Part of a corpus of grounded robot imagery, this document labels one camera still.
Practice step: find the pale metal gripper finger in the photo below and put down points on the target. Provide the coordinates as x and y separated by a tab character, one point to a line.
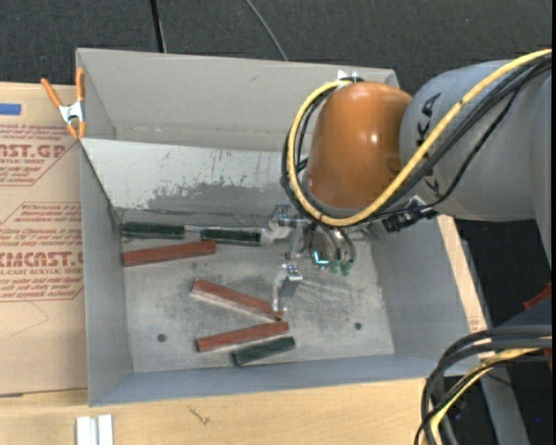
278	231
286	290

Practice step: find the dark green flat block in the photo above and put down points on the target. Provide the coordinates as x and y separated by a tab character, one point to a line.
153	230
264	350
231	237

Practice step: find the red-brown flat block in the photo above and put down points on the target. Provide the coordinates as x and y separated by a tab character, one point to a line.
169	253
241	336
234	297

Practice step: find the grey metal bin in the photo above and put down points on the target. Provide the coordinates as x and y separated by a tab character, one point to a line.
241	95

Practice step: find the brown cardboard board red print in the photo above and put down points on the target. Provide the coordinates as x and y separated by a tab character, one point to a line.
37	295

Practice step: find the black cylinder on white bracket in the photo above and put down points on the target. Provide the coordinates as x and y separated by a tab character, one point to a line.
400	220

